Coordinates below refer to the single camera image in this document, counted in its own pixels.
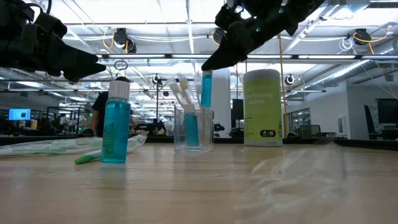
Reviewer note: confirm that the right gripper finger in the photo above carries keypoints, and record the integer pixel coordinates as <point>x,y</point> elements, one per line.
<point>233,43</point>

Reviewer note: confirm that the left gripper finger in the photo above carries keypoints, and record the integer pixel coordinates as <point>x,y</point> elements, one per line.
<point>65,57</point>
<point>90,71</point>

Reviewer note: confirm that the blue mouthwash bottle white cap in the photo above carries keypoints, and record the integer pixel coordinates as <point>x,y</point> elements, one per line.
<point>191,130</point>
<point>206,90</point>
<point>115,130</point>

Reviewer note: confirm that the green toothbrush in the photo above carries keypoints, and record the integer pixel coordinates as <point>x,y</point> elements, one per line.
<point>37,151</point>
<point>87,159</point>
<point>77,142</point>

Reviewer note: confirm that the person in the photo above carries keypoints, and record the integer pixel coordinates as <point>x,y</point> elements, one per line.
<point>97,109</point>

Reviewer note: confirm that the white round column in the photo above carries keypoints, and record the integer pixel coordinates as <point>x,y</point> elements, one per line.
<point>222,102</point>

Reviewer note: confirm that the blue lit monitor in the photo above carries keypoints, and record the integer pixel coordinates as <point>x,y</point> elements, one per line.
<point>19,114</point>

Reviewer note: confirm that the black upright panel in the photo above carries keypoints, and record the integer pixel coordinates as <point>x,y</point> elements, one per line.
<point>237,113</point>

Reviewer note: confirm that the green disinfecting wipes canister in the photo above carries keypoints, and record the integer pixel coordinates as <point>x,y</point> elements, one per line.
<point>262,109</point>

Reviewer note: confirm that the clear acrylic organizer box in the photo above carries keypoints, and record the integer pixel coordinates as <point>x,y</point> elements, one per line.
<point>208,133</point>

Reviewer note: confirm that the grey mesh office chair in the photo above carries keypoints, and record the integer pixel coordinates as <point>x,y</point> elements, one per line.
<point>309,130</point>

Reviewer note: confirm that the clear plastic wrapper scrap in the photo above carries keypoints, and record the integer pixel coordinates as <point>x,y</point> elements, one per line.
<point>289,193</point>

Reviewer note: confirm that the black ceiling light rail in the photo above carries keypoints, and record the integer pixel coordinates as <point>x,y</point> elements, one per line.
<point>140,56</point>

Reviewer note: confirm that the dark wall monitor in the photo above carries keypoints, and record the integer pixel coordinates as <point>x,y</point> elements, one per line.
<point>388,110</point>

